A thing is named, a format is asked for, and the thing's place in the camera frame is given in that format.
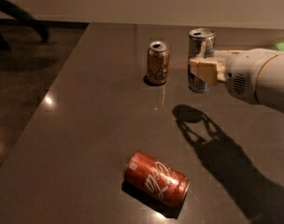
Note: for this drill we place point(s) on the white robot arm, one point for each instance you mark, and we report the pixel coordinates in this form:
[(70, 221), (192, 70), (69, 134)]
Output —
[(270, 84)]

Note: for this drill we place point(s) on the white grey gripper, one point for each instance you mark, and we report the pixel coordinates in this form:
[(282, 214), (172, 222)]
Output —
[(241, 74)]

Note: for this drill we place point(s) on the red coca-cola can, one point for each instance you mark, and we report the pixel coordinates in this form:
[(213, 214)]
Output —
[(156, 178)]

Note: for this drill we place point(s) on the gold orange soda can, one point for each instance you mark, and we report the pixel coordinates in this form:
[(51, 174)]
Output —
[(158, 62)]

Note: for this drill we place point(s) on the dark blurred person leg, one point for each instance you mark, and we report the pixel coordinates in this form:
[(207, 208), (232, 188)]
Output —
[(23, 16)]

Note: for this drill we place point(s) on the silver blue redbull can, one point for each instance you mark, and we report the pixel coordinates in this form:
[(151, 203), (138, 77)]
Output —
[(201, 46)]

